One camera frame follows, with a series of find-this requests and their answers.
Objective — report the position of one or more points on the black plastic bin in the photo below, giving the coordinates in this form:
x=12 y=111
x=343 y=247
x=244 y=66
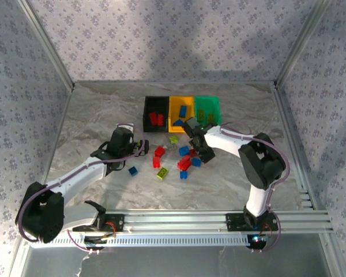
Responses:
x=157 y=128

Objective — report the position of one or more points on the aluminium rear frame rail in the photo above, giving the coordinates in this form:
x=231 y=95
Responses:
x=176 y=82

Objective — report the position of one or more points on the aluminium side frame rail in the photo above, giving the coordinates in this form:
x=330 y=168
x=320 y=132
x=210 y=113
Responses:
x=63 y=115
x=287 y=115

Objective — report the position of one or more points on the black controller board with LED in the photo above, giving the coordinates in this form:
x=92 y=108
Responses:
x=258 y=243

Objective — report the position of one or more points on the small blue lego brick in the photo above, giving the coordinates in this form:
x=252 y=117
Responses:
x=133 y=170
x=184 y=175

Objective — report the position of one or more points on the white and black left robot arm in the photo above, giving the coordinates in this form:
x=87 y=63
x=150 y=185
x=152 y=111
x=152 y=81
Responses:
x=40 y=213

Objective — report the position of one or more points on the yellow plastic bin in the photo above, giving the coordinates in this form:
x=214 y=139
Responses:
x=176 y=104

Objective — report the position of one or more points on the green plastic bin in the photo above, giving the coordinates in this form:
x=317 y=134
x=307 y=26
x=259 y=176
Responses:
x=210 y=104

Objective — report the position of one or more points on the aluminium upright frame post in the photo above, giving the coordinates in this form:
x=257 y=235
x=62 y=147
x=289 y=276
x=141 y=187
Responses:
x=300 y=43
x=48 y=43

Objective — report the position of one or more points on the long lime lego brick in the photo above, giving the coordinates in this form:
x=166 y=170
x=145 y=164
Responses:
x=210 y=117
x=162 y=173
x=201 y=115

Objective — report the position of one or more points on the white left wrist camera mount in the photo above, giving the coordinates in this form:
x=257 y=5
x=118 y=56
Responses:
x=127 y=125

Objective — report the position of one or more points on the long blue lego brick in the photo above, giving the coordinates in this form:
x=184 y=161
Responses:
x=178 y=123

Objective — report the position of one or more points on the long red lego brick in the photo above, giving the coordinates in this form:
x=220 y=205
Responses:
x=184 y=164

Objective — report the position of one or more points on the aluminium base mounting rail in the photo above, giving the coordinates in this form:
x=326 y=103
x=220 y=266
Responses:
x=176 y=220

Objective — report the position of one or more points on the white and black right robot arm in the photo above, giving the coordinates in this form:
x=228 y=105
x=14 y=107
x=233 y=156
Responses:
x=262 y=164

